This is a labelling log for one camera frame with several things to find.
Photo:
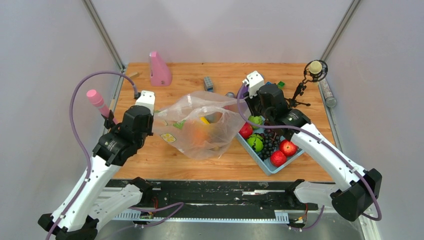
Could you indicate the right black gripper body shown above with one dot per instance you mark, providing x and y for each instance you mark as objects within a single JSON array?
[{"x": 255, "y": 106}]

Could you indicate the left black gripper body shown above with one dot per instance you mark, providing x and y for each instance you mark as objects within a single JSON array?
[{"x": 148, "y": 131}]

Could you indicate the clear plastic fruit bag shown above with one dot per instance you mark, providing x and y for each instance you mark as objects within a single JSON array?
[{"x": 222, "y": 115}]

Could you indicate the orange fruit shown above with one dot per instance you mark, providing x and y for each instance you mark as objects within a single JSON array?
[{"x": 200, "y": 136}]

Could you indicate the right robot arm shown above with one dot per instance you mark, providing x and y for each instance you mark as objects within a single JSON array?
[{"x": 354, "y": 190}]

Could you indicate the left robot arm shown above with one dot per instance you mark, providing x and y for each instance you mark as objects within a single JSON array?
[{"x": 79, "y": 217}]

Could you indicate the green guava back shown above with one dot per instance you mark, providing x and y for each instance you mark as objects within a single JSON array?
[{"x": 257, "y": 120}]

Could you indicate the orange blue green toy bricks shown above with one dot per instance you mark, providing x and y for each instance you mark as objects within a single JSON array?
[{"x": 281, "y": 84}]

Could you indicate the red apple back left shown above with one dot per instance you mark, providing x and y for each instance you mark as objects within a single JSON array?
[{"x": 246, "y": 131}]

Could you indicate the red apple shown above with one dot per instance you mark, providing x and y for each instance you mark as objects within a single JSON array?
[
  {"x": 288, "y": 148},
  {"x": 246, "y": 131},
  {"x": 277, "y": 159}
]

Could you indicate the dark purple grape bunch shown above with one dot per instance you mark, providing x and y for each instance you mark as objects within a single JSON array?
[{"x": 272, "y": 141}]

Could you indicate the red glitter microphone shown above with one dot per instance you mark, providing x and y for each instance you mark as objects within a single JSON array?
[{"x": 230, "y": 95}]

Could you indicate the pink microphone on stand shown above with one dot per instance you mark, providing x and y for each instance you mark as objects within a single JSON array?
[{"x": 97, "y": 100}]

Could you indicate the small wooden block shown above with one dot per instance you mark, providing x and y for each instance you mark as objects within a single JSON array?
[{"x": 134, "y": 75}]

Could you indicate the red apple right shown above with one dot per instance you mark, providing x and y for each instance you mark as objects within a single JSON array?
[{"x": 288, "y": 148}]

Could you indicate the pink metronome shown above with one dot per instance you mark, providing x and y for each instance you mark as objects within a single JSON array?
[{"x": 160, "y": 74}]

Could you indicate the black tripod microphone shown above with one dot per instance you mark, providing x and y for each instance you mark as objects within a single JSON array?
[{"x": 314, "y": 72}]

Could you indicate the red apple front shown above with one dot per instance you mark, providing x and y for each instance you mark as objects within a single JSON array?
[{"x": 277, "y": 159}]

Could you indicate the glitter clear tube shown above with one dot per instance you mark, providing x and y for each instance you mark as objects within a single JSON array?
[{"x": 329, "y": 99}]

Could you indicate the grey stacked toy bricks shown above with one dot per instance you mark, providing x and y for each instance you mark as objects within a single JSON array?
[{"x": 208, "y": 84}]

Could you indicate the light blue plastic basket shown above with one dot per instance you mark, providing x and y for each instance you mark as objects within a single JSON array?
[{"x": 265, "y": 165}]

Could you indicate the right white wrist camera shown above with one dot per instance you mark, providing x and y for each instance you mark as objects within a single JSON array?
[{"x": 253, "y": 82}]

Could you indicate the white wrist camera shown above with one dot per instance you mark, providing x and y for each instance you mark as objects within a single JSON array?
[
  {"x": 253, "y": 82},
  {"x": 147, "y": 99}
]

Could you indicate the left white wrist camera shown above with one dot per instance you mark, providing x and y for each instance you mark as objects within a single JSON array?
[{"x": 147, "y": 99}]

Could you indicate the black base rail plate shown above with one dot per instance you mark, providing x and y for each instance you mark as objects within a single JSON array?
[{"x": 225, "y": 199}]

